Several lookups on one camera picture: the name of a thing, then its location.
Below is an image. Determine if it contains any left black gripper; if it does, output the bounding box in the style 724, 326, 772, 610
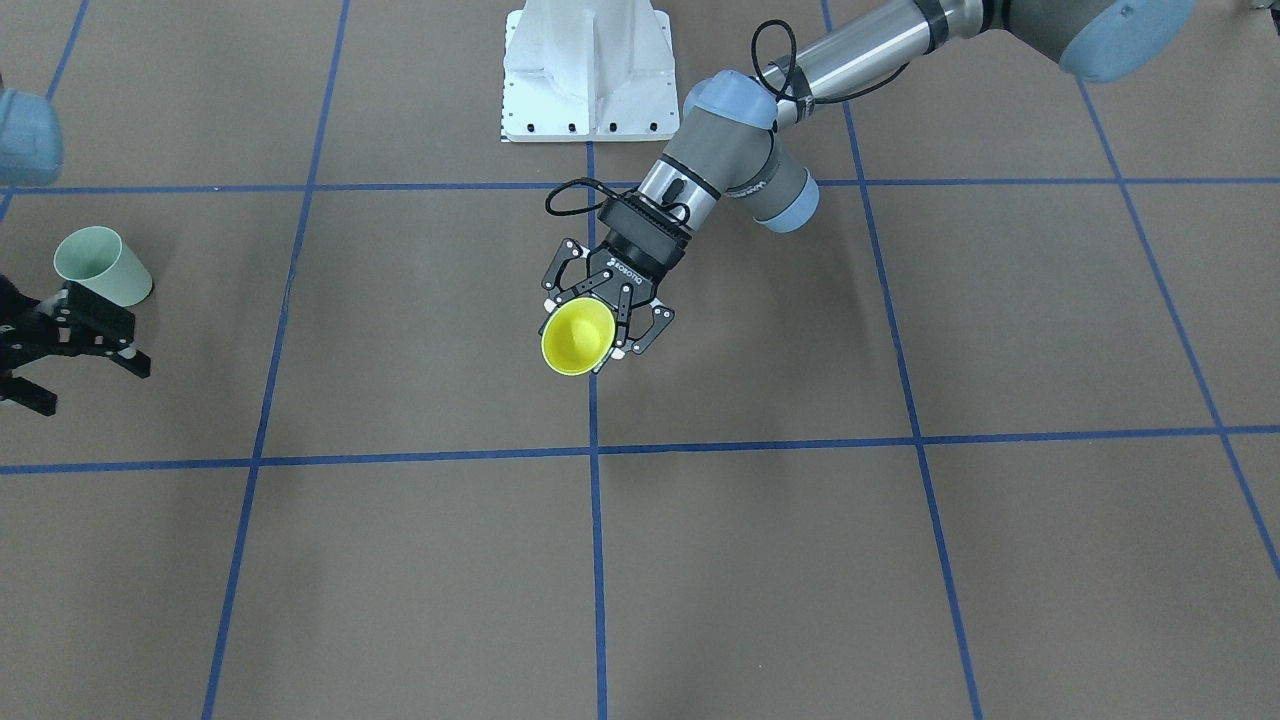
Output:
541, 232, 675, 360

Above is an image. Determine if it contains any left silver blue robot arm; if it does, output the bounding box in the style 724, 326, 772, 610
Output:
539, 1, 1194, 375

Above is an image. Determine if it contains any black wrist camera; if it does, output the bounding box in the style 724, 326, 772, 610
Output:
599, 196, 691, 275

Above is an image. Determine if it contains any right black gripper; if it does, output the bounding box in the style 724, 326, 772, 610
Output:
1, 275, 152, 416

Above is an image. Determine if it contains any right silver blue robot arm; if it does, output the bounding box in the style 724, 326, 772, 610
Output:
1, 87, 154, 416

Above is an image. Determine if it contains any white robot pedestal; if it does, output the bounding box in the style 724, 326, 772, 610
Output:
500, 1, 681, 143

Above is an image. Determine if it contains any green plastic cup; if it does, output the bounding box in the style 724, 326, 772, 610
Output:
52, 225, 154, 307

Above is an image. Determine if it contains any yellow plastic cup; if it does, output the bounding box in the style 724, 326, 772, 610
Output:
540, 297, 617, 375

